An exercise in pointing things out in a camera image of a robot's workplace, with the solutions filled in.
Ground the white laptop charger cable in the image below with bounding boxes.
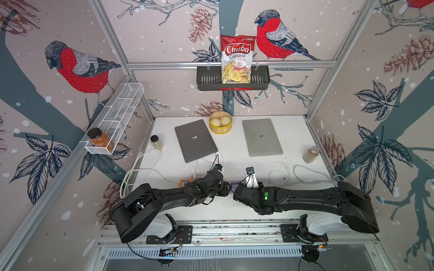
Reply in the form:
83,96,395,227
259,161,290,187
182,151,225,180

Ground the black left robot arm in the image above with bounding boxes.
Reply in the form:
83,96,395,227
110,169,232,243

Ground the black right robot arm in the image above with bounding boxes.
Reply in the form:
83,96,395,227
234,182,379,234

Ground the silver laptop on right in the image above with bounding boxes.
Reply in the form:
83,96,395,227
242,119,283,157

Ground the dark grey laptop on left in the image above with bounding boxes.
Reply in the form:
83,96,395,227
175,119,218,163

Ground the purple power strip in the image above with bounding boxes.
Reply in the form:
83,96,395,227
231,182,239,191

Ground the orange power strip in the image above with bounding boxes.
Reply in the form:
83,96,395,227
179,178,195,187

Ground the yellow bamboo steamer basket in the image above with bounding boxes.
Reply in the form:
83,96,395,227
209,111,233,134

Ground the white bun in steamer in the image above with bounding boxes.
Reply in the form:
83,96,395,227
210,117,222,127
220,115,232,126

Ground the silver-lid glass spice jar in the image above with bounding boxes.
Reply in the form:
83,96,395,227
303,146,319,163

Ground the black-lid glass jar on table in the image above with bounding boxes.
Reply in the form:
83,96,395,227
150,135,163,151

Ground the orange jar on shelf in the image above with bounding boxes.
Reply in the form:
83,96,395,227
87,128,115,152

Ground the Chuba cassava chips bag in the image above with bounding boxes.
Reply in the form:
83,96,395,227
220,35,256,84

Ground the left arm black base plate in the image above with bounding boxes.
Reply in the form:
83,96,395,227
146,225,193,245

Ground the white left power strip cord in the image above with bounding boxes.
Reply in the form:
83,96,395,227
119,148,180,198

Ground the white power strip cord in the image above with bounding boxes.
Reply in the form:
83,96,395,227
119,148,180,198
292,164,347,186

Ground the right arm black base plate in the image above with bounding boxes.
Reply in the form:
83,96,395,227
280,224,328,245

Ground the white right power strip cord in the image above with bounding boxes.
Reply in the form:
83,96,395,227
292,164,347,186

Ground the black wire wall basket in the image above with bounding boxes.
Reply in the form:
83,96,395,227
196,65,270,91

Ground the white wire wall shelf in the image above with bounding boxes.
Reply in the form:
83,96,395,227
84,82,144,156

